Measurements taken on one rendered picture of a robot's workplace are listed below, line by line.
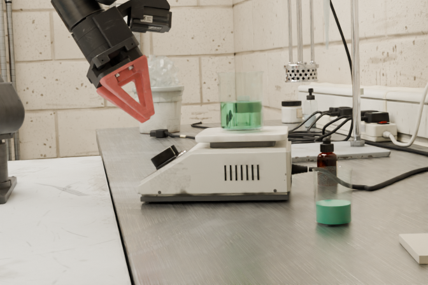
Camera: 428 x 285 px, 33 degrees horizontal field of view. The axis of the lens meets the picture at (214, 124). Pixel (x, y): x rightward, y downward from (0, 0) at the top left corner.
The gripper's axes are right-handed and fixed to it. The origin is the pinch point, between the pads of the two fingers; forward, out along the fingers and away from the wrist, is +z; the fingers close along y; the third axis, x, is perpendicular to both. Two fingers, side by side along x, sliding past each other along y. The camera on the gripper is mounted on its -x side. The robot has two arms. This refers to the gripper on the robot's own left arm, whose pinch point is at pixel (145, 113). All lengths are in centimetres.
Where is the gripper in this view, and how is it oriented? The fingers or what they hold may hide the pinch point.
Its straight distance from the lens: 98.7
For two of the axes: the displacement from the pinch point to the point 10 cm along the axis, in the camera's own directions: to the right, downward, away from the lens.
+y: -2.5, 1.7, 9.5
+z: 5.3, 8.5, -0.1
